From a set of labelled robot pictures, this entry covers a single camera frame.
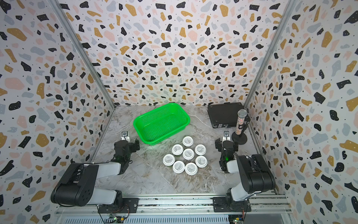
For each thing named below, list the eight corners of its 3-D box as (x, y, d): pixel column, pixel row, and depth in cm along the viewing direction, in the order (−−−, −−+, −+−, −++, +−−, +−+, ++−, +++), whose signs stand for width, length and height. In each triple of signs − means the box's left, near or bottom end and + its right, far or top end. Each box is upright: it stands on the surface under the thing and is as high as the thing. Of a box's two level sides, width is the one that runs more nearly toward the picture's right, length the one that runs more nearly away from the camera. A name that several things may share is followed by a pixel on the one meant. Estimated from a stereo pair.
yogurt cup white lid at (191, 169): (184, 177, 85) (184, 173, 79) (184, 167, 89) (184, 162, 84) (197, 177, 85) (198, 173, 79) (196, 167, 89) (197, 162, 84)
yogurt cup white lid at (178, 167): (173, 176, 86) (172, 171, 80) (173, 165, 90) (173, 160, 84) (185, 176, 86) (185, 172, 80) (185, 165, 90) (185, 160, 85)
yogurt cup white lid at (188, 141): (184, 151, 97) (184, 145, 91) (182, 143, 101) (182, 137, 95) (193, 148, 98) (194, 143, 92) (191, 141, 102) (191, 135, 96)
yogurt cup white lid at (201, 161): (195, 170, 88) (195, 166, 82) (195, 160, 92) (195, 155, 87) (206, 170, 88) (208, 166, 82) (205, 160, 92) (207, 155, 87)
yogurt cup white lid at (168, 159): (163, 169, 89) (162, 164, 83) (165, 159, 93) (163, 153, 87) (174, 169, 89) (173, 164, 83) (175, 159, 93) (174, 153, 87)
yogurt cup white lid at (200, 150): (194, 158, 94) (195, 153, 88) (194, 150, 98) (195, 144, 92) (205, 158, 94) (206, 153, 88) (204, 150, 98) (205, 144, 92)
